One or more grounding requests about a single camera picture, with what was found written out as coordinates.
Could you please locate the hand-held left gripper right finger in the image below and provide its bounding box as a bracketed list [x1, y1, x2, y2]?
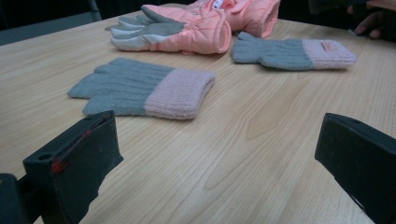
[314, 112, 396, 224]

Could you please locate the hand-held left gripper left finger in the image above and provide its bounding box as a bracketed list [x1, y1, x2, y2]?
[22, 109, 124, 224]

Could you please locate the grey and pink knitted glove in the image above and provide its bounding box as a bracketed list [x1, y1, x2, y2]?
[66, 57, 217, 121]
[231, 31, 358, 72]

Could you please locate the pink padded glove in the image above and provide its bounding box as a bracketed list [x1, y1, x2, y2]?
[186, 0, 282, 39]
[105, 4, 233, 56]

